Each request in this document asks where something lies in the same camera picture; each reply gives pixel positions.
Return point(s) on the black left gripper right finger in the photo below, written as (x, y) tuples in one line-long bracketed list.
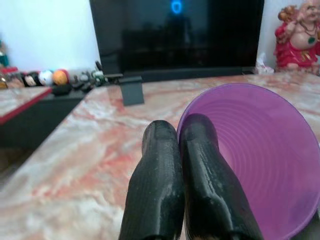
[(207, 180)]

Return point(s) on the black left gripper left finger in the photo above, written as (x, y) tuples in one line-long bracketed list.
[(155, 180)]

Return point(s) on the purple plastic cup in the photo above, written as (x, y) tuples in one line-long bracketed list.
[(265, 150)]

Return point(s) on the black television foot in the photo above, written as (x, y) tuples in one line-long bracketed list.
[(132, 91)]

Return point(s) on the dark green small jar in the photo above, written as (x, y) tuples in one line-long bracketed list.
[(98, 76)]

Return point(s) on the white crumpled plastic bag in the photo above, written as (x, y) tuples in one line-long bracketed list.
[(263, 65)]

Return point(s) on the orange round figurine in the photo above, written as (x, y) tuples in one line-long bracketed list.
[(60, 77)]

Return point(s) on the black flat television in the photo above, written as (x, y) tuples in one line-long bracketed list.
[(175, 37)]

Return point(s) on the white round figurine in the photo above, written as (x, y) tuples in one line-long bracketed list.
[(45, 78)]

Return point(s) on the dark round figurine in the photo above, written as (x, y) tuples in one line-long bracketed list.
[(30, 79)]

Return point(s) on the red laughing Buddha statue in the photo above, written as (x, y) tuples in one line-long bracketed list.
[(297, 42)]

